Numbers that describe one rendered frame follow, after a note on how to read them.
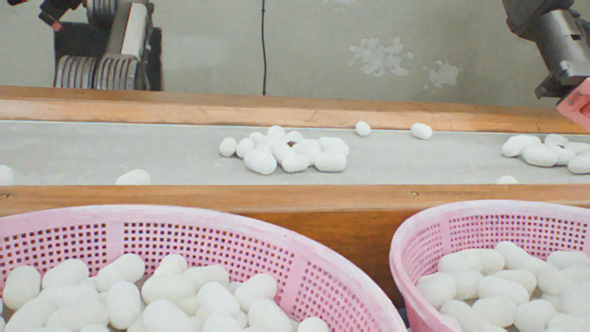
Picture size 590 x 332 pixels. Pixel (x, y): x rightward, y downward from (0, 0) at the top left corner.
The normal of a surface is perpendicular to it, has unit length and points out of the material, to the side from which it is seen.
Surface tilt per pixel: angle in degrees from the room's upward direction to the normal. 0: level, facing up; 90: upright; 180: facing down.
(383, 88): 90
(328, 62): 90
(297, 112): 45
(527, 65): 90
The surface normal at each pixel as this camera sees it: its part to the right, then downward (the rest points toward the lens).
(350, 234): 0.25, 0.30
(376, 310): -0.92, -0.27
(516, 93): -0.95, 0.01
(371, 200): 0.08, -0.95
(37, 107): 0.23, -0.46
